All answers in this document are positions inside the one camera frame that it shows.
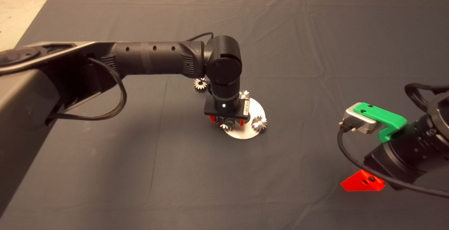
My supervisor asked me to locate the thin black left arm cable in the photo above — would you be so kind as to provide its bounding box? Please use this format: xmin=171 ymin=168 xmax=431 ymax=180
xmin=185 ymin=32 xmax=214 ymax=43

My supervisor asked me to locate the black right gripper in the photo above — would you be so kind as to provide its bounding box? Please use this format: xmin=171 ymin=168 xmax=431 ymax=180
xmin=341 ymin=121 xmax=439 ymax=192

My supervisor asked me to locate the green right camera mount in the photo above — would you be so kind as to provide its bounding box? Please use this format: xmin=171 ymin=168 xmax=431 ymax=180
xmin=353 ymin=102 xmax=408 ymax=143

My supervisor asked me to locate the small dark steel gear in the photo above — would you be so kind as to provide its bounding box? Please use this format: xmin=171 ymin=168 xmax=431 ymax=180
xmin=194 ymin=78 xmax=209 ymax=92

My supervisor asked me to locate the round metal plate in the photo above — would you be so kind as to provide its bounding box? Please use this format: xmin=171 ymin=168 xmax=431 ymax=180
xmin=224 ymin=99 xmax=266 ymax=140

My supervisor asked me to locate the braided black right arm cable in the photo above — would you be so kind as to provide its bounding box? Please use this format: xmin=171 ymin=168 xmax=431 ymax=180
xmin=404 ymin=83 xmax=449 ymax=113

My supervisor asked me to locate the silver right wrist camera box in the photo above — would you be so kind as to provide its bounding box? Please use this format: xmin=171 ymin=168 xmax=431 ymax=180
xmin=339 ymin=107 xmax=378 ymax=135

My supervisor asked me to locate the dark grey table cloth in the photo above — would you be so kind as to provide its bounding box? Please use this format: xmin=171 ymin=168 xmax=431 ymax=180
xmin=0 ymin=0 xmax=449 ymax=230

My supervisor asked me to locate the braided black left arm cable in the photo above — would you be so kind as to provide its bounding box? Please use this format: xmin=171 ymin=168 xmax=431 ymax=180
xmin=46 ymin=57 xmax=127 ymax=121

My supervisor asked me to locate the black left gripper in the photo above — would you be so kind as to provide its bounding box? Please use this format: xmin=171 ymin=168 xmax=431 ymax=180
xmin=204 ymin=94 xmax=250 ymax=127

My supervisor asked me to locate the braided black arm cable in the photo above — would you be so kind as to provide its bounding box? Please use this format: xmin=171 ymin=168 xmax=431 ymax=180
xmin=404 ymin=83 xmax=449 ymax=113
xmin=46 ymin=57 xmax=127 ymax=121

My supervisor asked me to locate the large shiny steel gear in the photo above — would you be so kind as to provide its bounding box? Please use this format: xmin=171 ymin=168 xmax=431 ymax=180
xmin=217 ymin=117 xmax=235 ymax=131

